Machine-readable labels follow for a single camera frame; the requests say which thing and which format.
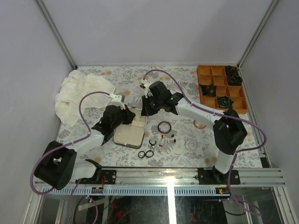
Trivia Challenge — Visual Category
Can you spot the white crumpled cloth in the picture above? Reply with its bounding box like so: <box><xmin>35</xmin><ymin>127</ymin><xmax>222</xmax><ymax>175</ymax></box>
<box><xmin>55</xmin><ymin>70</ymin><xmax>115</xmax><ymax>126</ymax></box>

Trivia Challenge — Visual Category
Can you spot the cream navy jewelry box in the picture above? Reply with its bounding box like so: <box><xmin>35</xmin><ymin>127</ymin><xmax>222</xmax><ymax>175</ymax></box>
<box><xmin>113</xmin><ymin>108</ymin><xmax>147</xmax><ymax>149</ymax></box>

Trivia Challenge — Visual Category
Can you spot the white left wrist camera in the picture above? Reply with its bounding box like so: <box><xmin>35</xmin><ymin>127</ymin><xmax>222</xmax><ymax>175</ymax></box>
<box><xmin>109</xmin><ymin>93</ymin><xmax>126</xmax><ymax>110</ymax></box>

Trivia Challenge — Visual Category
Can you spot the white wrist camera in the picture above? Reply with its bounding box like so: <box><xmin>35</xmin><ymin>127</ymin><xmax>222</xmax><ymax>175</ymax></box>
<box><xmin>109</xmin><ymin>93</ymin><xmax>126</xmax><ymax>110</ymax></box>
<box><xmin>140</xmin><ymin>79</ymin><xmax>153</xmax><ymax>98</ymax></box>

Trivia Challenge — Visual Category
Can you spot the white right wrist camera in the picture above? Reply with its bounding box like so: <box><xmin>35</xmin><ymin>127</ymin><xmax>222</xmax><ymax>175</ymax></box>
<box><xmin>140</xmin><ymin>79</ymin><xmax>153</xmax><ymax>98</ymax></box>

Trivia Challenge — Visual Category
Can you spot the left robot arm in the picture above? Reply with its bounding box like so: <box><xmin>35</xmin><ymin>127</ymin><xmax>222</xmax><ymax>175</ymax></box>
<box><xmin>32</xmin><ymin>105</ymin><xmax>135</xmax><ymax>190</ymax></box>

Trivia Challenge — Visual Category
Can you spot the wooden compartment tray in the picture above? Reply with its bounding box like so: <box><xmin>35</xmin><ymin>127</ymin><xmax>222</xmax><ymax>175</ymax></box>
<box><xmin>197</xmin><ymin>65</ymin><xmax>249</xmax><ymax>114</ymax></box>

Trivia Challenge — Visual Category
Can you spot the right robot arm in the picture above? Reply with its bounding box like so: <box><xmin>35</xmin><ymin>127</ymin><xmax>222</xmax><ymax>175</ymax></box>
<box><xmin>141</xmin><ymin>80</ymin><xmax>247</xmax><ymax>184</ymax></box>

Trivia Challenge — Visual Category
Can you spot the aluminium mounting rail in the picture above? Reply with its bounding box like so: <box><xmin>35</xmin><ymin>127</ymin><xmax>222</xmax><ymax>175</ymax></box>
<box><xmin>35</xmin><ymin>168</ymin><xmax>285</xmax><ymax>196</ymax></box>

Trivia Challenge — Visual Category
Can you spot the dark flower with blue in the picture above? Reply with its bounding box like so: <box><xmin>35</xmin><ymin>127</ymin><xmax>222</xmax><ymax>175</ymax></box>
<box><xmin>217</xmin><ymin>96</ymin><xmax>234</xmax><ymax>109</ymax></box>

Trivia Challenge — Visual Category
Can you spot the dark fabric flower in tray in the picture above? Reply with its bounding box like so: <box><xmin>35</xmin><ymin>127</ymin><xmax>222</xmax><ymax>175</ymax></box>
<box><xmin>225</xmin><ymin>65</ymin><xmax>243</xmax><ymax>86</ymax></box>

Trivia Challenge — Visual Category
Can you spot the orange bangle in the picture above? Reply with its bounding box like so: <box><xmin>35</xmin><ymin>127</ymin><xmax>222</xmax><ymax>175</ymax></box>
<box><xmin>193</xmin><ymin>120</ymin><xmax>206</xmax><ymax>130</ymax></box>

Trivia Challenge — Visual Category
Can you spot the silver hoop bangle right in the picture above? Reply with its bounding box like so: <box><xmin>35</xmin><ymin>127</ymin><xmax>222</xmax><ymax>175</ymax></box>
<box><xmin>184</xmin><ymin>140</ymin><xmax>198</xmax><ymax>152</ymax></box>

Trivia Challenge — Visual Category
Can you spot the dark purple bangle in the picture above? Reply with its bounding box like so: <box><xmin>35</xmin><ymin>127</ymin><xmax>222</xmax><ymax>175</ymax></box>
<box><xmin>157</xmin><ymin>121</ymin><xmax>172</xmax><ymax>134</ymax></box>

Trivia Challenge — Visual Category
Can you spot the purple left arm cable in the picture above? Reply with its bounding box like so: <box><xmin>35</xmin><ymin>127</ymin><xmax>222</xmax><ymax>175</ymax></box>
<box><xmin>30</xmin><ymin>91</ymin><xmax>112</xmax><ymax>224</ymax></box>

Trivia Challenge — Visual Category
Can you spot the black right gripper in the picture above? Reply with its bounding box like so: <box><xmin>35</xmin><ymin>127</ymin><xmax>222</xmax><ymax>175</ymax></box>
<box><xmin>142</xmin><ymin>94</ymin><xmax>163</xmax><ymax>117</ymax></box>

